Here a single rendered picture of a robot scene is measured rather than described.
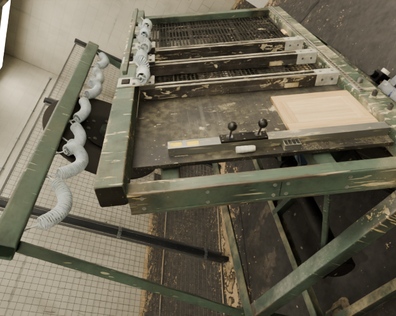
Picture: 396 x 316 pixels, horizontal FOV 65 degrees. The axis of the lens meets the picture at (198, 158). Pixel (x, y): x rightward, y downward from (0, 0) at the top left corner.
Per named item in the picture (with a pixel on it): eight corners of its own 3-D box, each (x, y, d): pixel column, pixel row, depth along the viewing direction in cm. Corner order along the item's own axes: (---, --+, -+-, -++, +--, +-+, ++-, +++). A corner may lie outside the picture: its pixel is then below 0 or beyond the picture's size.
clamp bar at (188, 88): (338, 85, 170) (349, 41, 155) (121, 105, 164) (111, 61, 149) (330, 78, 178) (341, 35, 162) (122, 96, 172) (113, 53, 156)
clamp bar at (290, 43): (302, 50, 211) (309, 12, 195) (128, 64, 205) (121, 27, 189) (297, 45, 218) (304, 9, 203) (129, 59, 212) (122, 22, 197)
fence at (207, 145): (387, 135, 134) (390, 127, 131) (168, 156, 129) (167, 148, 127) (381, 128, 138) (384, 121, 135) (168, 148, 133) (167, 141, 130)
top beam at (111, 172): (128, 205, 109) (123, 185, 103) (99, 208, 108) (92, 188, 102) (146, 22, 279) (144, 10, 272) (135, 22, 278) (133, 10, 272)
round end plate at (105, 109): (165, 189, 190) (25, 143, 159) (160, 195, 193) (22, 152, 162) (163, 119, 251) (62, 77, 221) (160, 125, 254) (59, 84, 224)
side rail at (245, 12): (267, 22, 282) (269, 9, 275) (146, 31, 276) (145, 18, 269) (265, 19, 288) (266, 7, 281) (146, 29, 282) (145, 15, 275)
